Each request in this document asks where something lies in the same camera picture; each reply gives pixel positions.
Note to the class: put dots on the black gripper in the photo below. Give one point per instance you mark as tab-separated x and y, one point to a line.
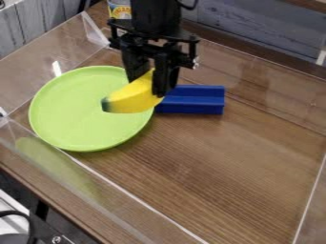
172	49

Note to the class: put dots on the yellow toy banana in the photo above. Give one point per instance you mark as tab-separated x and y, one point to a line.
133	98

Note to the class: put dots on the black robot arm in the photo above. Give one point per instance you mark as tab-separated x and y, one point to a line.
157	15

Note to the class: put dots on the green plate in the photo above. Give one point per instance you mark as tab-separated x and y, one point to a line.
66	114

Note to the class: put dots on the blue rectangular block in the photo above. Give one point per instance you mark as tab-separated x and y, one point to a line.
196	99

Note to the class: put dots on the yellow labelled tin can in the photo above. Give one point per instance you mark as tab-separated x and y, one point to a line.
120	9

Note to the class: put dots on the clear acrylic front barrier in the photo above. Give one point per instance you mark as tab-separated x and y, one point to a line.
121	205

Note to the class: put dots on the clear acrylic corner bracket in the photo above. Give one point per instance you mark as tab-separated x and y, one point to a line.
94	33

